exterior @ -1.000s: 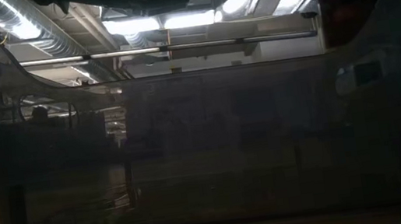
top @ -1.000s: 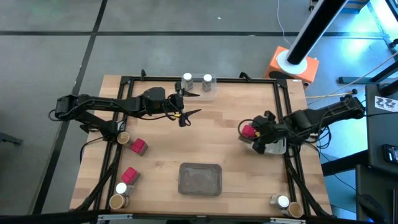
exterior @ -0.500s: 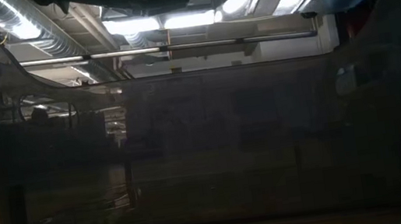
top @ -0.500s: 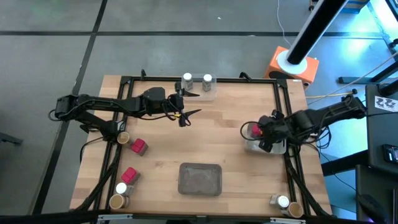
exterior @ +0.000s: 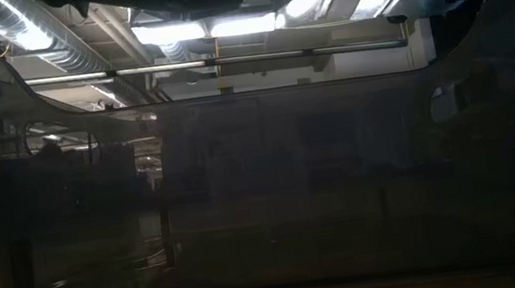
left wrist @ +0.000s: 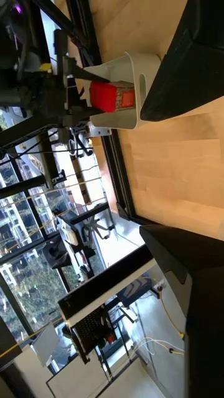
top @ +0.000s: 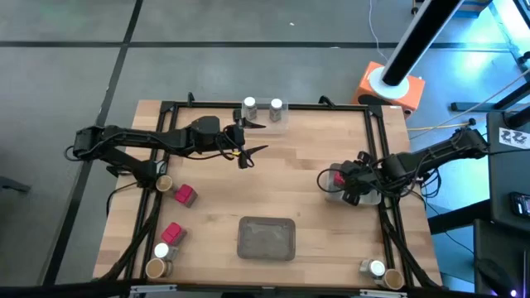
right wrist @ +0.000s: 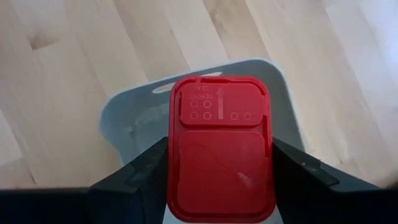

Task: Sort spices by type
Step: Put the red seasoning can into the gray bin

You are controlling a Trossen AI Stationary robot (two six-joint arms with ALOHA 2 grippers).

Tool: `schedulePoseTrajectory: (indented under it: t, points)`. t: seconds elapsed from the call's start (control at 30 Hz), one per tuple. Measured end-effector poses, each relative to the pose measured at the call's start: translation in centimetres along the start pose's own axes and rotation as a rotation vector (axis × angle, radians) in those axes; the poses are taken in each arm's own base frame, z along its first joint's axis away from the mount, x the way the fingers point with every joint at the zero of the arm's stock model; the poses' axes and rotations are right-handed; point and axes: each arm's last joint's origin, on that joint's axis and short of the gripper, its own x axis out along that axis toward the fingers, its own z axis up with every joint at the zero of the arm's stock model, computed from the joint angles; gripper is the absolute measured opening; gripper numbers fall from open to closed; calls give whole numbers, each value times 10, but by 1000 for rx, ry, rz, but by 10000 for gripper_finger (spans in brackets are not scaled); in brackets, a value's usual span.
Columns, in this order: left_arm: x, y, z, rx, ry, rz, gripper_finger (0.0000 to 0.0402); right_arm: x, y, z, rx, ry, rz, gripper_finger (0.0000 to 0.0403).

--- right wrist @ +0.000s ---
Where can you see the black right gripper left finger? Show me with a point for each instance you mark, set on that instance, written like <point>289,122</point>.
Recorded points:
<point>93,205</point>

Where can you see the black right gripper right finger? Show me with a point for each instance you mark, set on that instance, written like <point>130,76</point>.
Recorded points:
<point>326,202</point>

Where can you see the light grey plastic bin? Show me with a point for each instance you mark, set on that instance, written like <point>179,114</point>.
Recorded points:
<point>136,124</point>

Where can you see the red paprika tin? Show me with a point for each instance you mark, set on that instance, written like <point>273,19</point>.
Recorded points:
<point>220,161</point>

